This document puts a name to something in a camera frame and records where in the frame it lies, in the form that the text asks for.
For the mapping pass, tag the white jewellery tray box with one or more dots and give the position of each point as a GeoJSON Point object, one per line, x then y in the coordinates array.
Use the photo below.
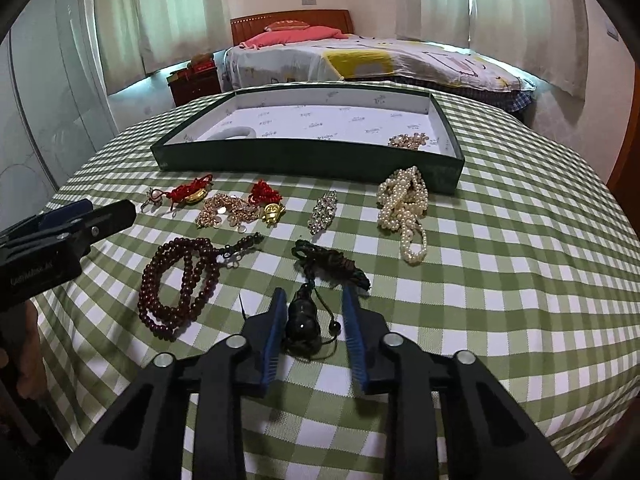
{"type": "Point", "coordinates": [300, 165]}

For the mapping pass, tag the white bangle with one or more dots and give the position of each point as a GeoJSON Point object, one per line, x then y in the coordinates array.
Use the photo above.
{"type": "Point", "coordinates": [241, 131]}

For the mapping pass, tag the white curtain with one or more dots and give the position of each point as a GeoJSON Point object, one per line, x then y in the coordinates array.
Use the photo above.
{"type": "Point", "coordinates": [525, 10]}
{"type": "Point", "coordinates": [165, 10]}

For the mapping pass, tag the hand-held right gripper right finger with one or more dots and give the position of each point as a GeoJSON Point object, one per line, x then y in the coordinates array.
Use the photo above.
{"type": "Point", "coordinates": [352, 332]}

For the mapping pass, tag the red knot gold charm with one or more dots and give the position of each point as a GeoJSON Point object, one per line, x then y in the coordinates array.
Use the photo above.
{"type": "Point", "coordinates": [187, 192]}
{"type": "Point", "coordinates": [272, 213]}

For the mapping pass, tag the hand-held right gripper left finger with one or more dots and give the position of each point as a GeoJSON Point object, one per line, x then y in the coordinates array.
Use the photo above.
{"type": "Point", "coordinates": [272, 332]}

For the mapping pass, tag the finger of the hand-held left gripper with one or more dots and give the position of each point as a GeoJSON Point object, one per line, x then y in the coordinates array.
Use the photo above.
{"type": "Point", "coordinates": [67, 212]}
{"type": "Point", "coordinates": [107, 220]}

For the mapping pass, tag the blue plaid sheet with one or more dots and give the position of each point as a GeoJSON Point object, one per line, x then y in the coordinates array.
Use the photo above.
{"type": "Point", "coordinates": [500, 97]}

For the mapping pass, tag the person's left hand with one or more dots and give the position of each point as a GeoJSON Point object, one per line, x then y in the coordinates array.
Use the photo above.
{"type": "Point", "coordinates": [22, 355]}

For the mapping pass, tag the green checked tablecloth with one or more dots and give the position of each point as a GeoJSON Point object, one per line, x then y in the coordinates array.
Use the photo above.
{"type": "Point", "coordinates": [500, 285]}

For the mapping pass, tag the pink pillow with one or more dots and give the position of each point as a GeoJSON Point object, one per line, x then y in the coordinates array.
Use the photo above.
{"type": "Point", "coordinates": [290, 36]}

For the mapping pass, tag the red box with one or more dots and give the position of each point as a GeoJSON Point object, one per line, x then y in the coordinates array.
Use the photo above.
{"type": "Point", "coordinates": [201, 66]}

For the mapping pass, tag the black gourd pendant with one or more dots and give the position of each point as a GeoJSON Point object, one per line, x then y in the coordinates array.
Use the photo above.
{"type": "Point", "coordinates": [300, 320]}

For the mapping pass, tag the glass wardrobe door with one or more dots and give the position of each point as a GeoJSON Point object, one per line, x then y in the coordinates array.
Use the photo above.
{"type": "Point", "coordinates": [50, 85]}

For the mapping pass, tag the wall switch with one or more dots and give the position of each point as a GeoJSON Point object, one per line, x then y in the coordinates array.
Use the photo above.
{"type": "Point", "coordinates": [613, 31]}

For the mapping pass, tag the wooden bed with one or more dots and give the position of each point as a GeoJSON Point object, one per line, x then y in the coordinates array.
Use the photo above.
{"type": "Point", "coordinates": [250, 27]}

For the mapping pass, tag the wooden nightstand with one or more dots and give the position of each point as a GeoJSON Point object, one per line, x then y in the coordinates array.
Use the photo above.
{"type": "Point", "coordinates": [192, 87]}

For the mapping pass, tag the red patterned pillow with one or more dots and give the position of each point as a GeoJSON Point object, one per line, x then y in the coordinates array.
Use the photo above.
{"type": "Point", "coordinates": [287, 25]}

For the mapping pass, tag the patterned bedspread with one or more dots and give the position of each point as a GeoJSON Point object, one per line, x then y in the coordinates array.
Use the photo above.
{"type": "Point", "coordinates": [425, 62]}

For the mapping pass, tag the wooden door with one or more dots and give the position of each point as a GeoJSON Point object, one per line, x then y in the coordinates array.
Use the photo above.
{"type": "Point", "coordinates": [627, 130]}

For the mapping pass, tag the brown plush toy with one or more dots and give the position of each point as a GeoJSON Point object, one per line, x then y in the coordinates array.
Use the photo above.
{"type": "Point", "coordinates": [200, 57]}

